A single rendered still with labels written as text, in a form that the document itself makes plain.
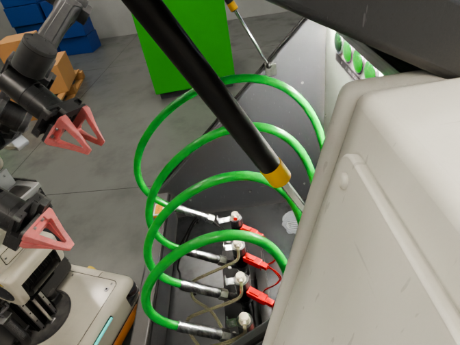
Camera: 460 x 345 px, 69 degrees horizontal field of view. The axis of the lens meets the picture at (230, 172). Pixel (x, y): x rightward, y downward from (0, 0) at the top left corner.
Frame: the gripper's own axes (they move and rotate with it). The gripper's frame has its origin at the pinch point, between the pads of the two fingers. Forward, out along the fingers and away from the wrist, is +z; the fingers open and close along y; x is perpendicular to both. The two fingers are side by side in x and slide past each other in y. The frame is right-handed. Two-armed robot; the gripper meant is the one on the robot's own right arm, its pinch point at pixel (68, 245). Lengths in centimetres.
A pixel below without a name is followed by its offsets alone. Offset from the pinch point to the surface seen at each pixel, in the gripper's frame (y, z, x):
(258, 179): 33.2, 16.6, 4.5
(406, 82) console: 57, 11, -13
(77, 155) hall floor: -213, -51, 196
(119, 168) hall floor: -174, -10, 178
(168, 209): 21.5, 9.4, 1.0
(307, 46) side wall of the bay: 38, 19, 55
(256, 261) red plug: 12.1, 31.7, 9.8
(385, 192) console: 54, 12, -19
